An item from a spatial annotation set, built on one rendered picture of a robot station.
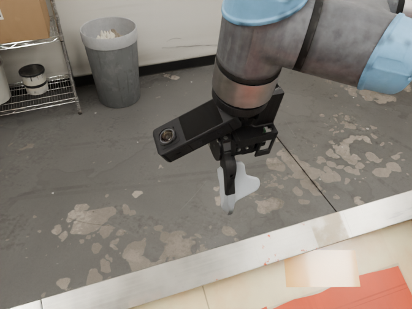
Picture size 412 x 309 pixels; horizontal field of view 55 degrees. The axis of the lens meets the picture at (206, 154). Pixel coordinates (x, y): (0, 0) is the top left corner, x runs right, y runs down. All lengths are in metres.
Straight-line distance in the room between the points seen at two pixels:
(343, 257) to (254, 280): 0.13
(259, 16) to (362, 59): 0.10
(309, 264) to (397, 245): 0.14
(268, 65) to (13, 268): 2.27
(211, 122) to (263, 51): 0.14
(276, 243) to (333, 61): 0.24
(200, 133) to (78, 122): 3.00
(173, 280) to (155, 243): 1.94
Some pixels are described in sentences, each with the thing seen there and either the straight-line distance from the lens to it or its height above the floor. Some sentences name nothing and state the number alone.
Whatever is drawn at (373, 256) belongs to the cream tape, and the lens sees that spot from 0.61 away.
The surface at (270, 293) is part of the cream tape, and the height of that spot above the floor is 1.46.
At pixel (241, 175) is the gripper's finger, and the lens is 0.56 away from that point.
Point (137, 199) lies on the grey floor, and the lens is 2.68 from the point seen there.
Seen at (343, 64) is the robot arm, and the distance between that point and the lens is 0.40.
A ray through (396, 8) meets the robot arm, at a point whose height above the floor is 1.77.
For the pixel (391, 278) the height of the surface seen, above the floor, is 1.45.
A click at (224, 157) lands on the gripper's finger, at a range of 0.52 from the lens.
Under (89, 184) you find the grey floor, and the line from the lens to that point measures 2.85.
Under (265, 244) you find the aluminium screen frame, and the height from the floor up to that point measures 1.52.
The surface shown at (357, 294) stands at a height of 1.44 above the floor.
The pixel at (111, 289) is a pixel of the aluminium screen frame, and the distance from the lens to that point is 0.48.
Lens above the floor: 1.93
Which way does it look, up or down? 40 degrees down
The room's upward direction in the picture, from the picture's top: straight up
